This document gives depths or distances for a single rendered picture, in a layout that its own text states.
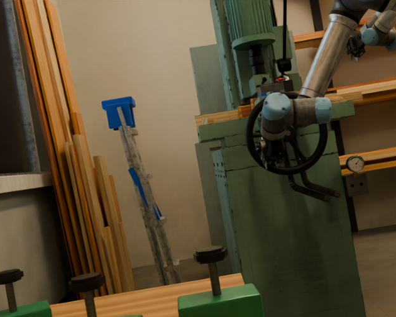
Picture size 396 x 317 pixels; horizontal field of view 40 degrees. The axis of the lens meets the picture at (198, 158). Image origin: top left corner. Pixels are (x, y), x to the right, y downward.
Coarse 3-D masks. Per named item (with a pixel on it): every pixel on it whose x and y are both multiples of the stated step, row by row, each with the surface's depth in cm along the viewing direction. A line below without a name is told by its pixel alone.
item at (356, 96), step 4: (352, 92) 226; (356, 92) 226; (360, 92) 226; (328, 96) 225; (332, 96) 225; (336, 96) 225; (340, 96) 225; (344, 96) 225; (348, 96) 226; (352, 96) 226; (356, 96) 226; (360, 96) 226; (348, 100) 225; (356, 100) 226; (360, 100) 226; (236, 112) 224; (232, 116) 224; (236, 116) 224
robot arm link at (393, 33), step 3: (393, 27) 250; (390, 30) 248; (393, 30) 249; (390, 33) 246; (393, 33) 247; (390, 36) 245; (393, 36) 247; (390, 39) 246; (393, 39) 247; (387, 42) 246; (390, 42) 247; (393, 42) 247; (384, 45) 248; (387, 45) 249; (390, 45) 248; (393, 45) 247; (387, 48) 251; (390, 48) 249; (393, 48) 250; (390, 51) 251
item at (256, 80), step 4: (256, 76) 220; (260, 76) 220; (264, 76) 220; (268, 76) 220; (252, 80) 223; (256, 80) 220; (260, 80) 220; (268, 80) 220; (252, 84) 225; (256, 84) 220; (260, 84) 220; (252, 88) 227; (256, 88) 220; (252, 92) 229; (256, 92) 221; (252, 96) 233
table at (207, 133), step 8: (336, 104) 210; (344, 104) 210; (352, 104) 210; (336, 112) 210; (344, 112) 210; (352, 112) 210; (232, 120) 208; (240, 120) 208; (256, 120) 208; (200, 128) 208; (208, 128) 208; (216, 128) 208; (224, 128) 208; (232, 128) 208; (240, 128) 208; (256, 128) 204; (200, 136) 209; (208, 136) 208; (216, 136) 208; (224, 136) 208
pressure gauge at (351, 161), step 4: (352, 156) 203; (356, 156) 203; (348, 160) 203; (352, 160) 203; (356, 160) 203; (360, 160) 203; (348, 164) 203; (352, 164) 203; (356, 164) 203; (360, 164) 203; (364, 164) 203; (348, 168) 204; (352, 168) 203; (356, 168) 203; (360, 168) 203; (356, 172) 205; (356, 176) 205
